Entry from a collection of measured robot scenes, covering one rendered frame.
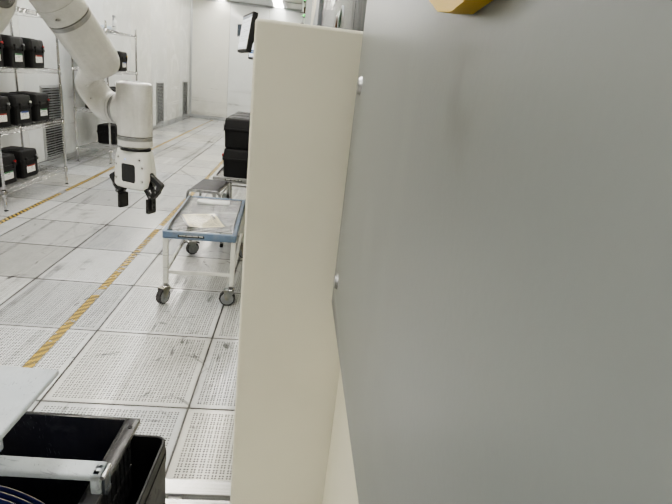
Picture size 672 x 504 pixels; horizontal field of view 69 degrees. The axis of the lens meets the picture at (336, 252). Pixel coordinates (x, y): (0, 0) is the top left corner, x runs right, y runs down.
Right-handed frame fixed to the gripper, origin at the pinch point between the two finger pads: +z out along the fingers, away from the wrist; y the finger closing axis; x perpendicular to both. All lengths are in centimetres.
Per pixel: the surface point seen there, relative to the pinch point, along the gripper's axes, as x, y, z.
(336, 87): -81, 84, -37
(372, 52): -85, 87, -38
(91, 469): -73, 61, 0
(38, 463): -75, 56, 0
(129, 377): 51, -53, 101
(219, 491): -49, 60, 25
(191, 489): -51, 56, 25
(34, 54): 265, -359, -30
